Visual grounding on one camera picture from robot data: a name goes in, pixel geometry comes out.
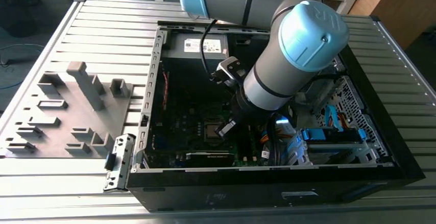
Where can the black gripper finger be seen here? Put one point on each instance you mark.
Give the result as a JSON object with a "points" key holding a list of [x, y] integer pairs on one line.
{"points": [[225, 130]]}

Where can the silver CPU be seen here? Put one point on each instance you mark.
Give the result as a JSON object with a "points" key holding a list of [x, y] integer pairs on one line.
{"points": [[212, 131]]}

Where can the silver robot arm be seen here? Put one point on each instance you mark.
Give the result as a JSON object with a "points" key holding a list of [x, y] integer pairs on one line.
{"points": [[279, 68]]}

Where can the black RAM slot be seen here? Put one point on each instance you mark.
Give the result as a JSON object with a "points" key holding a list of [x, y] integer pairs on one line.
{"points": [[240, 147], [244, 147], [248, 147]]}

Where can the green motherboard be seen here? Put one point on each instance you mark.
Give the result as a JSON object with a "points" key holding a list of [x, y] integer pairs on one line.
{"points": [[191, 142]]}

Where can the black graphics card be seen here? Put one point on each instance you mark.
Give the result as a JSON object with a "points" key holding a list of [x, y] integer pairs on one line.
{"points": [[211, 159]]}

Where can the white barcode tag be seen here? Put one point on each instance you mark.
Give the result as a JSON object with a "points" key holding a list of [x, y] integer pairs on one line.
{"points": [[267, 155]]}

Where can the black PC case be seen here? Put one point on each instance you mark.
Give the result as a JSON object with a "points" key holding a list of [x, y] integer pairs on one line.
{"points": [[237, 190]]}

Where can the hard disk in blue carrier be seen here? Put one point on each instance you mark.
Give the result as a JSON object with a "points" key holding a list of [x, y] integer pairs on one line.
{"points": [[340, 135]]}

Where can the grey metal disk bay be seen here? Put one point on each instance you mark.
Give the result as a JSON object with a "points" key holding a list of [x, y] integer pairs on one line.
{"points": [[340, 149]]}

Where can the grey power supply unit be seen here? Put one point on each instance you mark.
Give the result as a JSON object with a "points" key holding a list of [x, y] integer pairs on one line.
{"points": [[176, 45]]}

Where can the grey parts rack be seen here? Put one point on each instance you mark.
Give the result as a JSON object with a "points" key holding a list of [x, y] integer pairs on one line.
{"points": [[85, 122]]}

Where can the wooden cabinet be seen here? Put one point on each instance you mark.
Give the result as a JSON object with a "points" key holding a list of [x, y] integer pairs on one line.
{"points": [[401, 4]]}

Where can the black waste bin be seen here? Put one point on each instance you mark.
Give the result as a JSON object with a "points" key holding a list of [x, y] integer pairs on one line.
{"points": [[20, 22]]}

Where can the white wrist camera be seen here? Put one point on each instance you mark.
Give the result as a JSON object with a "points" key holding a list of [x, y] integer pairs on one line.
{"points": [[284, 125]]}

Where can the grey box wrist camera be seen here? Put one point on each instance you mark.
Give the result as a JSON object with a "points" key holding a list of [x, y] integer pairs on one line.
{"points": [[229, 67]]}

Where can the grey hinged slot bracket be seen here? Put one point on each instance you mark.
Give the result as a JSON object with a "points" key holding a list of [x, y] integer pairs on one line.
{"points": [[121, 162]]}

